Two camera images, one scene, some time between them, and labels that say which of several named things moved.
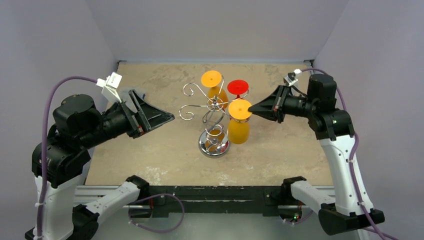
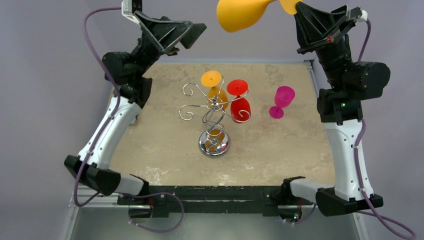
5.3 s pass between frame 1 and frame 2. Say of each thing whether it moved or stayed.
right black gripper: moved
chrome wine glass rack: stayed
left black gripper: moved
